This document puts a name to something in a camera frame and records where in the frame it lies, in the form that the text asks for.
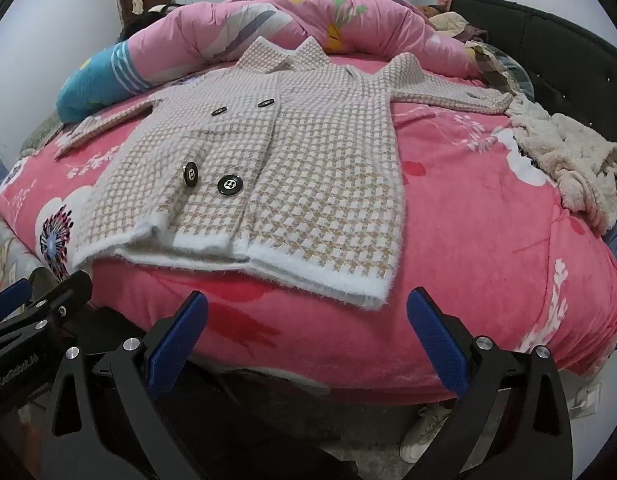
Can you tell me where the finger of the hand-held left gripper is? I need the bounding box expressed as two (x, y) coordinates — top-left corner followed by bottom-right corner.
(0, 279), (34, 322)
(0, 271), (93, 356)

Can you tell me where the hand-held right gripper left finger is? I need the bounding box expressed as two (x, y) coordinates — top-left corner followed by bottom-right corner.
(41, 290), (209, 480)

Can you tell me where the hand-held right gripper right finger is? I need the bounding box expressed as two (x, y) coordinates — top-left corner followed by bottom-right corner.
(407, 287), (574, 480)

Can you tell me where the beige white houndstooth knit coat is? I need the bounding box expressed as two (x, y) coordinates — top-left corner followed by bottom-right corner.
(53, 36), (514, 311)

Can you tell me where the floral patterned bed skirt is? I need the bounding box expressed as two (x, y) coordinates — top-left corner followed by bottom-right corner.
(0, 210), (44, 286)

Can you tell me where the pink floral bed blanket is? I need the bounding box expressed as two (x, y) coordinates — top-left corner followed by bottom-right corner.
(0, 50), (617, 406)

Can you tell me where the white sneaker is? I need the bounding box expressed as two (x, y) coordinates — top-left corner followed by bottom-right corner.
(399, 402), (451, 463)

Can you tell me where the grey green cloth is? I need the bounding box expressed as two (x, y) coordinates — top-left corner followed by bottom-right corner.
(21, 110), (64, 156)

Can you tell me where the blue striped pillow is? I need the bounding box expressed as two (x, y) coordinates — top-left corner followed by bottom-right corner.
(56, 42), (154, 123)

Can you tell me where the white fluffy garment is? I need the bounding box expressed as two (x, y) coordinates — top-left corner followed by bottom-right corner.
(505, 97), (617, 236)

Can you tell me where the dark cloth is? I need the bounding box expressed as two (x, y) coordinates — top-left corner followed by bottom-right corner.
(116, 4), (184, 43)

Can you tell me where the beige garment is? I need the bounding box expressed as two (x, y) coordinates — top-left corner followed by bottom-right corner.
(428, 10), (469, 38)

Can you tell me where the pink floral quilt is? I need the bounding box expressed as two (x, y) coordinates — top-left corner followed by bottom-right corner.
(123, 0), (484, 91)

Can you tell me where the black bed headboard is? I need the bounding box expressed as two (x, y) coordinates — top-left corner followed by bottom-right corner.
(451, 0), (617, 161)

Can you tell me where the white wall socket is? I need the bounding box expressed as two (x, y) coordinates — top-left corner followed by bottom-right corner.
(571, 382), (603, 420)

